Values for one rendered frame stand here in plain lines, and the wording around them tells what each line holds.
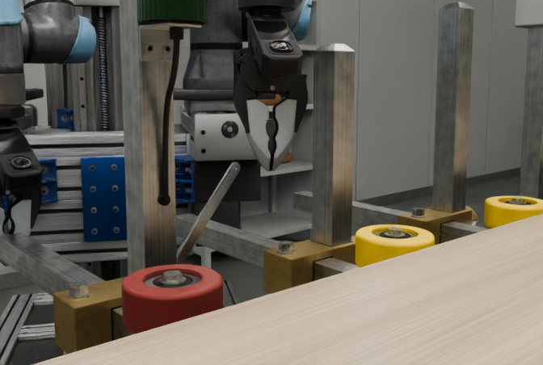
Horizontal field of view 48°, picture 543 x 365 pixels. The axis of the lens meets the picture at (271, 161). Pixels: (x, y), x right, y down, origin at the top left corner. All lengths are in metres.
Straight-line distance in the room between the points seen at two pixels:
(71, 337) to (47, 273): 0.15
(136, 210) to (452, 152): 0.50
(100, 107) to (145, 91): 0.90
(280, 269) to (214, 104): 0.65
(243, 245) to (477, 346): 0.46
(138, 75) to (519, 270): 0.38
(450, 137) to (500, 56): 5.78
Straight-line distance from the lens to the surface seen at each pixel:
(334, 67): 0.72
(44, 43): 0.99
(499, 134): 6.77
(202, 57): 1.34
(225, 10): 1.33
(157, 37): 0.58
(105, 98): 1.44
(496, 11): 6.61
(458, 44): 0.92
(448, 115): 0.93
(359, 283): 0.51
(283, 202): 4.19
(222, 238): 0.86
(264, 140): 0.75
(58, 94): 1.52
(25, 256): 0.79
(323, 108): 0.73
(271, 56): 0.67
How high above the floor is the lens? 1.07
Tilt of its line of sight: 8 degrees down
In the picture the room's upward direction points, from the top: straight up
